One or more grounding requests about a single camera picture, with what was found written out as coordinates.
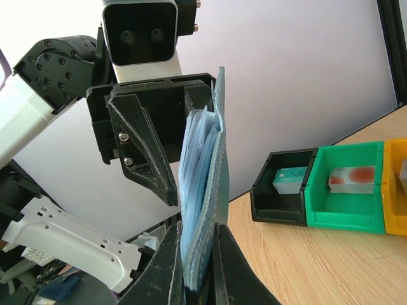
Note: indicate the black storage bin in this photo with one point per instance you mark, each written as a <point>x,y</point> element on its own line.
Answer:
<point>278,194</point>

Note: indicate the yellow bin left group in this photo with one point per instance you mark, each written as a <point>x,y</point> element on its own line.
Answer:
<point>393,194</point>

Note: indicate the red dotted card stack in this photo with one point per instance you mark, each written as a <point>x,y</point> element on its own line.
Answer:
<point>352,180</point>

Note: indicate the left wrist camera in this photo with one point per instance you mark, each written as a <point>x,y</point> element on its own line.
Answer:
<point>141,38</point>

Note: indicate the blue leather card holder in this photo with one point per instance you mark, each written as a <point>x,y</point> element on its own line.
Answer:
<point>204,184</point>

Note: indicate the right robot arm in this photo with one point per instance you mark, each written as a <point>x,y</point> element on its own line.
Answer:
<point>45,227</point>

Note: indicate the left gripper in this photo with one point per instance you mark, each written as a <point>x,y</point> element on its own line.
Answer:
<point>154,119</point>

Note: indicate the white card stack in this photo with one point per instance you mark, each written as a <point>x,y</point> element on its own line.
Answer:
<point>403,175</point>

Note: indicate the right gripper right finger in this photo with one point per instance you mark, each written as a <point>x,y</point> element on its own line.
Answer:
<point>232,281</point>

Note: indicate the green storage bin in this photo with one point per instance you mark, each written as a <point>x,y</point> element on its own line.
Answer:
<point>354,212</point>

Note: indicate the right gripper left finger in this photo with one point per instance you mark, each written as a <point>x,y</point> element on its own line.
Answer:
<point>161,282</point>

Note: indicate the teal card stack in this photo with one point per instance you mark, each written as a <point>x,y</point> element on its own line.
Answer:
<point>289,180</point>

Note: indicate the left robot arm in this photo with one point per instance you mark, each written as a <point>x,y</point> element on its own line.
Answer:
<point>57,72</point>

